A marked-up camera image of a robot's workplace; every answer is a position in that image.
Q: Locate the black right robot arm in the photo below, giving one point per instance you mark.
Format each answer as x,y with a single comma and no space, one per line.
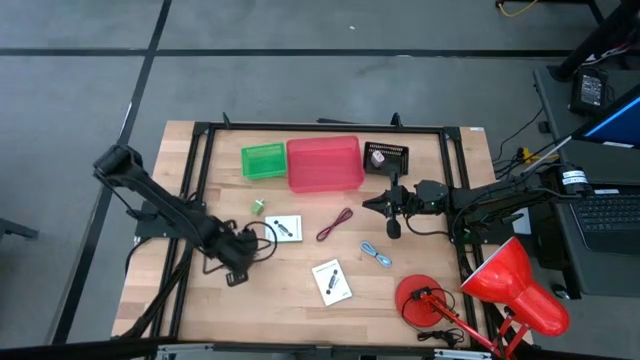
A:
500,195

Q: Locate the black aluminium table frame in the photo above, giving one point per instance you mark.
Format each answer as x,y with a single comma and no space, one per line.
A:
325,127

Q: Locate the black plastic mesh basket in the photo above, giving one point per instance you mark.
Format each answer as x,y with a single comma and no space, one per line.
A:
395,160

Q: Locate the pink charger cube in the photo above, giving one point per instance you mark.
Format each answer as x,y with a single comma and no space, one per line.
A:
377,158

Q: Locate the black power adapter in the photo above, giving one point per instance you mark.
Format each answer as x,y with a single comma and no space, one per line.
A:
590,90

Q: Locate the computer monitor with blue screen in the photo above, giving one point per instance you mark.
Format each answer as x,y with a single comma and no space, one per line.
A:
612,125

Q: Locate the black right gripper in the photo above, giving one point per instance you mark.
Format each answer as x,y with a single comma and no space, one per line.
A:
402,200

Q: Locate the white card reader box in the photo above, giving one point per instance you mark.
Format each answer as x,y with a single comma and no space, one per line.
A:
283,228
331,281

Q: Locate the green charger cube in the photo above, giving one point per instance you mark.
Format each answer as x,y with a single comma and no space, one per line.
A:
257,206

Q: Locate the black laptop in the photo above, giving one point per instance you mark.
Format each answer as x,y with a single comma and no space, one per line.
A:
607,220

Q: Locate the black stand leg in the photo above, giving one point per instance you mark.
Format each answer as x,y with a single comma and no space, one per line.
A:
595,40

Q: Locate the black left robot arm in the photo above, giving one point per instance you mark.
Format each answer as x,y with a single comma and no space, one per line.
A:
165,205

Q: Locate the red plastic bin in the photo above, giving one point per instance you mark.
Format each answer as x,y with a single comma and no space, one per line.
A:
325,164

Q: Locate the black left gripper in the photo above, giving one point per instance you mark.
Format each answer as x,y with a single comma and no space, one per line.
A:
235,250

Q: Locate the dark grey desk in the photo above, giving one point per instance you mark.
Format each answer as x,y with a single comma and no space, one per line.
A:
552,110

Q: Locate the red desk lamp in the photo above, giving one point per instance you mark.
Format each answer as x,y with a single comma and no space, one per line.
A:
515,290

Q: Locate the dark furniture foot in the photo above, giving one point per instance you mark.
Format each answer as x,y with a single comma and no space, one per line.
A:
15,229

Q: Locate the green plastic mesh basket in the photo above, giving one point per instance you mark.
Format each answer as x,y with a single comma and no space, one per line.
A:
263,161

